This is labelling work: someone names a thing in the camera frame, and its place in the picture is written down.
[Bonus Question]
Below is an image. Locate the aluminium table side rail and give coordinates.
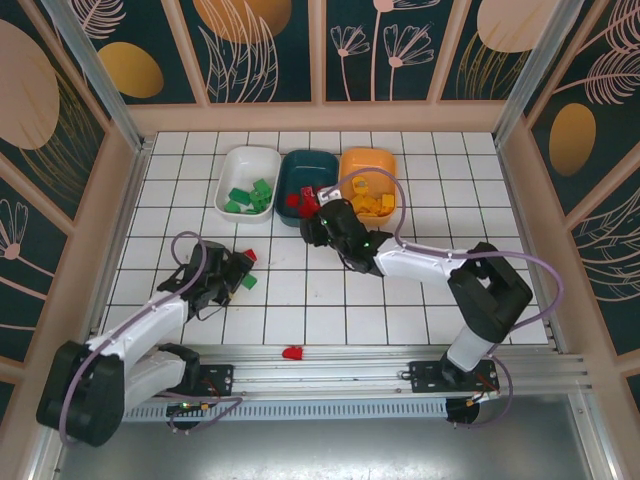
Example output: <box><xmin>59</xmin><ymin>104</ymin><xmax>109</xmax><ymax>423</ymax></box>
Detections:
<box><xmin>494</xmin><ymin>139</ymin><xmax>566</xmax><ymax>354</ymax></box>
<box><xmin>89</xmin><ymin>142</ymin><xmax>151</xmax><ymax>356</ymax></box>

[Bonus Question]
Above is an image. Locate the small circuit board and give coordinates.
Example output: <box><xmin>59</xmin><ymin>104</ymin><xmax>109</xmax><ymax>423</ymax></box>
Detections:
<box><xmin>167</xmin><ymin>399</ymin><xmax>211</xmax><ymax>416</ymax></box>

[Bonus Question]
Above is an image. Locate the grey metal sheet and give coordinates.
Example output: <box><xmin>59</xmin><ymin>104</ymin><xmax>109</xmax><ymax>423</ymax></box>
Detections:
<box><xmin>49</xmin><ymin>419</ymin><xmax>606</xmax><ymax>480</ymax></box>

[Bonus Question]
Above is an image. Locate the aluminium mounting rail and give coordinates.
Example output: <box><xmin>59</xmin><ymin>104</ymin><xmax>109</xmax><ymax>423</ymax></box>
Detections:
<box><xmin>48</xmin><ymin>343</ymin><xmax>591</xmax><ymax>401</ymax></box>

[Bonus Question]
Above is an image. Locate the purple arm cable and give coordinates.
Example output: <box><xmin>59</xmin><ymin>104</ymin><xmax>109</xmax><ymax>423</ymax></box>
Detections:
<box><xmin>329</xmin><ymin>169</ymin><xmax>564</xmax><ymax>431</ymax></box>
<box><xmin>58</xmin><ymin>230</ymin><xmax>246</xmax><ymax>447</ymax></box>

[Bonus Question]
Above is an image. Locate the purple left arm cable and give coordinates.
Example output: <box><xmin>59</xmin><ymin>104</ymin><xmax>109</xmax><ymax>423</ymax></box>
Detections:
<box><xmin>58</xmin><ymin>230</ymin><xmax>246</xmax><ymax>447</ymax></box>

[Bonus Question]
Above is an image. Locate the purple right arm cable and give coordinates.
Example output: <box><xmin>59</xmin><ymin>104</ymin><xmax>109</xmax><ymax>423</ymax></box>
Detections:
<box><xmin>329</xmin><ymin>169</ymin><xmax>564</xmax><ymax>431</ymax></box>

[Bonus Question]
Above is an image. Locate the teal plastic container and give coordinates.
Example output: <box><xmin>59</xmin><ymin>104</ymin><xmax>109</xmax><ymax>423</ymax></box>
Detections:
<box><xmin>273</xmin><ymin>148</ymin><xmax>339</xmax><ymax>229</ymax></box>

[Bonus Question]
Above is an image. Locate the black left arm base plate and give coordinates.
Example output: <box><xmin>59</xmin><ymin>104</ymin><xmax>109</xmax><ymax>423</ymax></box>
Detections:
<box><xmin>143</xmin><ymin>363</ymin><xmax>236</xmax><ymax>399</ymax></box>

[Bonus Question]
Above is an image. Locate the aluminium frame post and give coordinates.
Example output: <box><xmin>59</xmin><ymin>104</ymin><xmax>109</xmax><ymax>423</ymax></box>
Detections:
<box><xmin>42</xmin><ymin>0</ymin><xmax>147</xmax><ymax>154</ymax></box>
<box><xmin>493</xmin><ymin>0</ymin><xmax>575</xmax><ymax>149</ymax></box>

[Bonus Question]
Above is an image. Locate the white plastic container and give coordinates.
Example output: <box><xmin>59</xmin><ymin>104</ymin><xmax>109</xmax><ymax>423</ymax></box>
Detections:
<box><xmin>213</xmin><ymin>144</ymin><xmax>282</xmax><ymax>223</ymax></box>

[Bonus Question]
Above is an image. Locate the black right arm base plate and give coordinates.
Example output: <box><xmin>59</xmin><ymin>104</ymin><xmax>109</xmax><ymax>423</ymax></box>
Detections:
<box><xmin>408</xmin><ymin>359</ymin><xmax>501</xmax><ymax>396</ymax></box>

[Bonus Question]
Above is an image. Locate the slotted grey cable duct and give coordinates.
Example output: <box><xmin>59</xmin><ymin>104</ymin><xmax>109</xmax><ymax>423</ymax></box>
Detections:
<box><xmin>67</xmin><ymin>398</ymin><xmax>451</xmax><ymax>422</ymax></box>

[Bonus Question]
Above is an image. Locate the orange plastic container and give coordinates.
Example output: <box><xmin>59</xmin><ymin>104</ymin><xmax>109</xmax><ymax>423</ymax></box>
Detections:
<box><xmin>338</xmin><ymin>146</ymin><xmax>401</xmax><ymax>224</ymax></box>

